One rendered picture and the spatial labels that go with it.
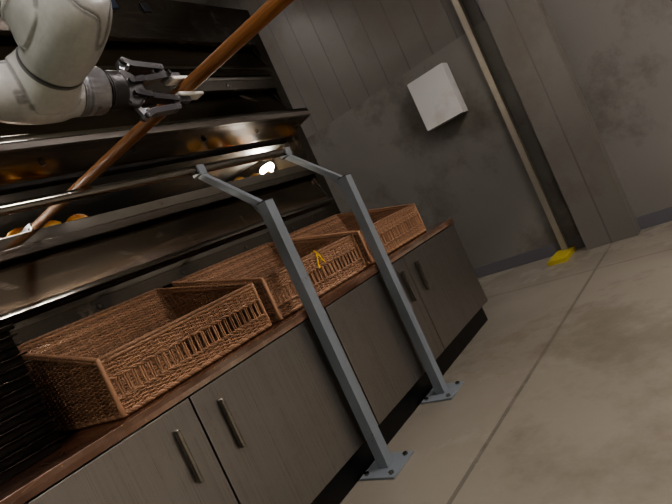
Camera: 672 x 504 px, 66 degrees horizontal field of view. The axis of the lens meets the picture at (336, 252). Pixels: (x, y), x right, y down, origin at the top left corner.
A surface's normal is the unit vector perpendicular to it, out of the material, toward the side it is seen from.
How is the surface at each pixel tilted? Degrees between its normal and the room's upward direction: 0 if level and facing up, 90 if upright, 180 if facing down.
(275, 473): 90
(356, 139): 90
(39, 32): 109
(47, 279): 70
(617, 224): 90
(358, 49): 90
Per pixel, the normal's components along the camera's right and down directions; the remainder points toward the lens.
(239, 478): 0.73, -0.31
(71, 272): 0.54, -0.60
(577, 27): -0.58, 0.30
